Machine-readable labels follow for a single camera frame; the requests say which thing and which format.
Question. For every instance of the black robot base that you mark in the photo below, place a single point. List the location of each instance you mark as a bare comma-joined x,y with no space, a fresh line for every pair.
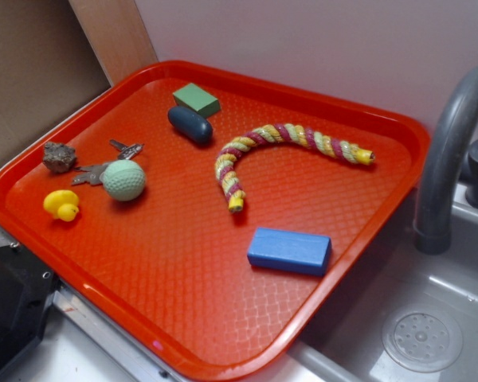
27,286

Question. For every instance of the green dimpled ball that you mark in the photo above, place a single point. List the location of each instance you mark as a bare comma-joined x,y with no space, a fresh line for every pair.
123,180

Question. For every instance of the red plastic tray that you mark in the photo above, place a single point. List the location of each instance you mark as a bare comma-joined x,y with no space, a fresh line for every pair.
171,266

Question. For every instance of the dark blue oval capsule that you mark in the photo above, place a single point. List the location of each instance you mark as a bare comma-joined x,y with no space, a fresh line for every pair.
191,124

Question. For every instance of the blue rectangular block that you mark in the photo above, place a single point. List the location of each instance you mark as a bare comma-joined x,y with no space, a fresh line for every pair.
295,252

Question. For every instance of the green rectangular block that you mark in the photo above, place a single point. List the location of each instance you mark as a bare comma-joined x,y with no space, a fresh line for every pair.
198,100

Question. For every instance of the silver keys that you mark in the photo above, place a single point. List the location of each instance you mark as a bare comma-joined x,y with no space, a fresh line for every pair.
93,174

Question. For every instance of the yellow rubber duck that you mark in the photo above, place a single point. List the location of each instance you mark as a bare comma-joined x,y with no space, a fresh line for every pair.
62,205

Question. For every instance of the brown rock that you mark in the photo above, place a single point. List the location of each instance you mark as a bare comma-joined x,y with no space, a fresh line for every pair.
59,158

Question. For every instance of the grey plastic sink basin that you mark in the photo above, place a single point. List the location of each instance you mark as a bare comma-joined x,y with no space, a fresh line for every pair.
343,342

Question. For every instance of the grey sink faucet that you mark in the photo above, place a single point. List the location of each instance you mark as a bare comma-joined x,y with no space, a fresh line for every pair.
454,143

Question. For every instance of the sink drain strainer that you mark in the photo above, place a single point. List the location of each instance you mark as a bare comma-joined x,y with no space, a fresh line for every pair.
422,338

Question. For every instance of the brown cardboard panel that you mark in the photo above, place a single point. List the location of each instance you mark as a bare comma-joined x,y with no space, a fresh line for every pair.
55,56

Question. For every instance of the multicoloured twisted rope toy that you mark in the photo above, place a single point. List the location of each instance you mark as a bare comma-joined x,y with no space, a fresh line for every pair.
274,134

